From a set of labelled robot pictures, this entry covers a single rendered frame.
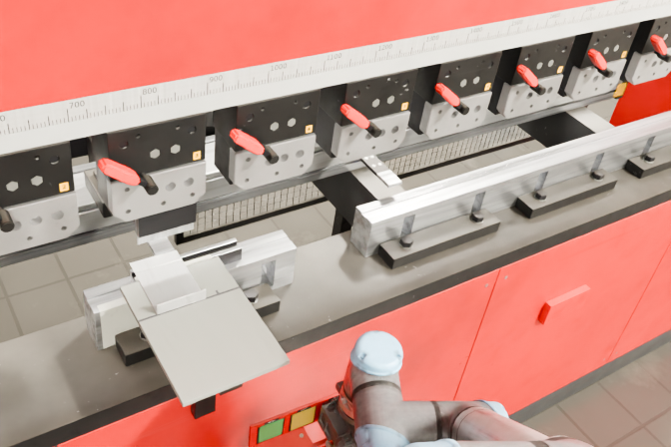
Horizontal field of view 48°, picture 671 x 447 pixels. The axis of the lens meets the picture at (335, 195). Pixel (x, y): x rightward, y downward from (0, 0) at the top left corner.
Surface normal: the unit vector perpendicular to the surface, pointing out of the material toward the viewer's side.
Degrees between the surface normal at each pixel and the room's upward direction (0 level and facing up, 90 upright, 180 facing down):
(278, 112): 90
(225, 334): 0
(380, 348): 5
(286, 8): 90
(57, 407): 0
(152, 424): 90
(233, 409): 90
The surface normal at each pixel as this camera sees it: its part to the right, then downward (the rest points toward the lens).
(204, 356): 0.12, -0.78
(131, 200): 0.53, 0.57
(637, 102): -0.84, 0.25
